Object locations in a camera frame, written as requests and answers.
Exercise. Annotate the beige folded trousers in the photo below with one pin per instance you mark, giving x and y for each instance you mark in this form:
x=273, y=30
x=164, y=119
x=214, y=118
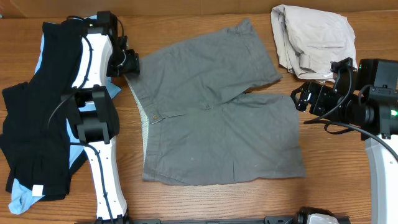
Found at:
x=309, y=40

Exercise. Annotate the black garment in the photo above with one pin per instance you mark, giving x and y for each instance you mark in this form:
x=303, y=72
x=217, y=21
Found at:
x=35, y=141

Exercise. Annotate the grey shorts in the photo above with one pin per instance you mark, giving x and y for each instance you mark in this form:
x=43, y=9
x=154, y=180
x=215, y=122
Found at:
x=200, y=123

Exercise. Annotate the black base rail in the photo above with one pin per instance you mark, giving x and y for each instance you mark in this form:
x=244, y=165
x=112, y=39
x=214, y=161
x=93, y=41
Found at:
x=314, y=218

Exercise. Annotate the light blue shirt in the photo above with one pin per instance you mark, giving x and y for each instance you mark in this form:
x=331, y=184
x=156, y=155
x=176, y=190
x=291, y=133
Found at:
x=21, y=196

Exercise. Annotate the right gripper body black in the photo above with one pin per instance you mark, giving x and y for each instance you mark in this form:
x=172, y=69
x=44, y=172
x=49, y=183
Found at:
x=324, y=101

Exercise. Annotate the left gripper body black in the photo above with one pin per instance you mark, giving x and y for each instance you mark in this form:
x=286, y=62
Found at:
x=117, y=63

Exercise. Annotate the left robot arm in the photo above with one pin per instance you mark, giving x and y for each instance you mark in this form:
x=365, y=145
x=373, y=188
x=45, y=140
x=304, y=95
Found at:
x=92, y=116

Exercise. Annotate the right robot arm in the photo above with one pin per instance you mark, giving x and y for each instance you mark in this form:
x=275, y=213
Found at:
x=362, y=99

